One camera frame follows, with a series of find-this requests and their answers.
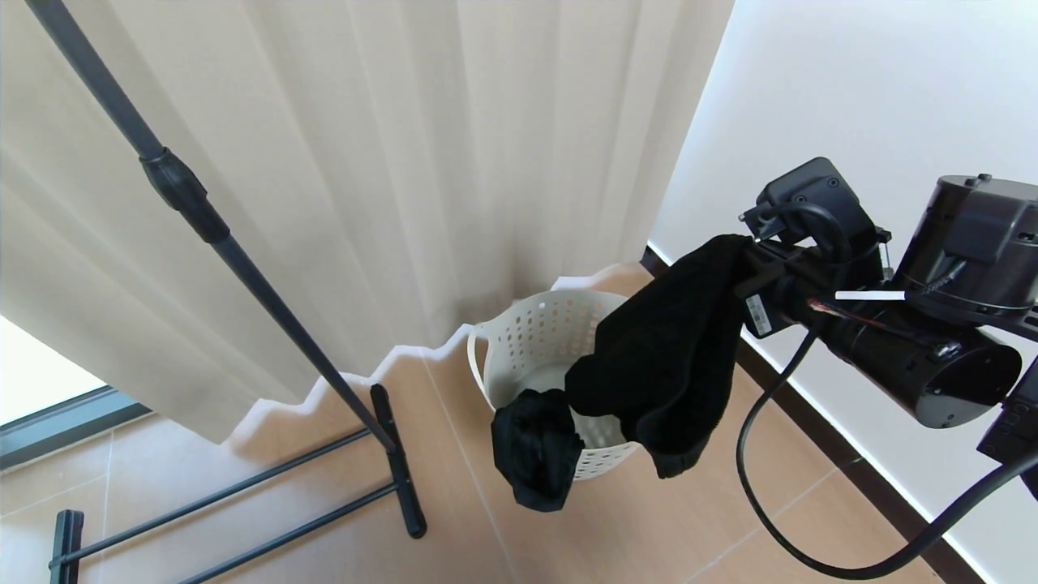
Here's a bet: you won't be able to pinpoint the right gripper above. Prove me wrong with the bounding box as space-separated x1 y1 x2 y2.
734 239 1024 429

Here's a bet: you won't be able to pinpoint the black shorts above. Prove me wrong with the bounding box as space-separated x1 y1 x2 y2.
564 234 755 479

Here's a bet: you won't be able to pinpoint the white laundry basket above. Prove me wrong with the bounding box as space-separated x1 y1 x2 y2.
466 290 650 481

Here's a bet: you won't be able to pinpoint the black clothes rack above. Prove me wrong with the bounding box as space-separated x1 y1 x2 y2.
24 0 427 584

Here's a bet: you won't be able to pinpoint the black garment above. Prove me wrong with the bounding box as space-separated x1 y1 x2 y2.
491 389 585 513

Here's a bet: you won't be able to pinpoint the beige curtain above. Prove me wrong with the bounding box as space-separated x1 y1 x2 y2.
0 0 736 444

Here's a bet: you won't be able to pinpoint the window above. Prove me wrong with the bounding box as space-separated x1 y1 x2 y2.
0 316 151 471

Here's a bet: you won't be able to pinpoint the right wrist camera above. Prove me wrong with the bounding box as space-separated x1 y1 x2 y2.
740 157 893 277

